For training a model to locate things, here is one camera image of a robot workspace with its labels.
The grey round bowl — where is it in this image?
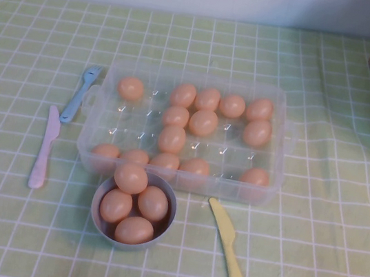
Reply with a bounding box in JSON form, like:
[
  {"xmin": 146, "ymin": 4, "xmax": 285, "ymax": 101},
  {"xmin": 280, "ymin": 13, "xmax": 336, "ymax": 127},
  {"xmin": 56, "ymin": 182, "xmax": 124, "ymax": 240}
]
[{"xmin": 85, "ymin": 164, "xmax": 183, "ymax": 258}]

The blue plastic fork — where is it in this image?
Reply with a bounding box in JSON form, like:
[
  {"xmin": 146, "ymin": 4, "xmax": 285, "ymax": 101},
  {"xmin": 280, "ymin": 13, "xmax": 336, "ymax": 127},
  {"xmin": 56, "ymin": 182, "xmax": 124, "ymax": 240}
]
[{"xmin": 58, "ymin": 61, "xmax": 107, "ymax": 129}]

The yellow plastic knife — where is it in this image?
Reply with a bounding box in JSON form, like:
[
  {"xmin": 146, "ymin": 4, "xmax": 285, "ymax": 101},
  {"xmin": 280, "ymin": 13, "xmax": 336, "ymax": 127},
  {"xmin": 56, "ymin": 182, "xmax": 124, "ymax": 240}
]
[{"xmin": 197, "ymin": 196, "xmax": 268, "ymax": 277}]

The pink plastic knife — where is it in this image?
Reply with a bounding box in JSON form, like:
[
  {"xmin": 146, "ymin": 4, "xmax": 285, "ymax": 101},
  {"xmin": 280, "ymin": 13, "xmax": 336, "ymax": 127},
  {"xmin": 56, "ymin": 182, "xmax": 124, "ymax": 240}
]
[{"xmin": 26, "ymin": 103, "xmax": 65, "ymax": 192}]

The clear plastic egg box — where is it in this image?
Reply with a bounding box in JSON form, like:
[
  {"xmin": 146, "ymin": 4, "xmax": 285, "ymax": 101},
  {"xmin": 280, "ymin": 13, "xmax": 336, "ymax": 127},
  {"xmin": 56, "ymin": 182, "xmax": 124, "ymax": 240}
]
[{"xmin": 72, "ymin": 55, "xmax": 307, "ymax": 210}]

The green checked tablecloth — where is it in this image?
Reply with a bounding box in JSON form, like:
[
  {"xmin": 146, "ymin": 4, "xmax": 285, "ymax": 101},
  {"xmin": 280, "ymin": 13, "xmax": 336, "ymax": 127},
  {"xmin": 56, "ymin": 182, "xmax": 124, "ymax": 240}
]
[{"xmin": 0, "ymin": 0, "xmax": 370, "ymax": 277}]

